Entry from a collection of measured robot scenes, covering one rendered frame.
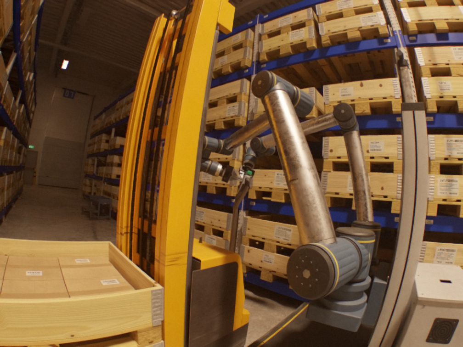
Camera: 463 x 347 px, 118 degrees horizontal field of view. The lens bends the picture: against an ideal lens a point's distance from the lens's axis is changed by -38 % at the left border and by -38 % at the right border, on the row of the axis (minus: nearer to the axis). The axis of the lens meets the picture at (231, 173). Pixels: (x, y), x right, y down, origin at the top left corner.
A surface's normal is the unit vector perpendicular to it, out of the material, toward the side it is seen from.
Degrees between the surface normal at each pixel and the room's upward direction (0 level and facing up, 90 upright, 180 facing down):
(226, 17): 90
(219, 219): 90
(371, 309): 90
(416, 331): 90
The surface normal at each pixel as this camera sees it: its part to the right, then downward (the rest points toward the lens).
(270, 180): -0.65, -0.11
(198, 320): 0.74, 0.03
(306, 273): -0.80, -0.11
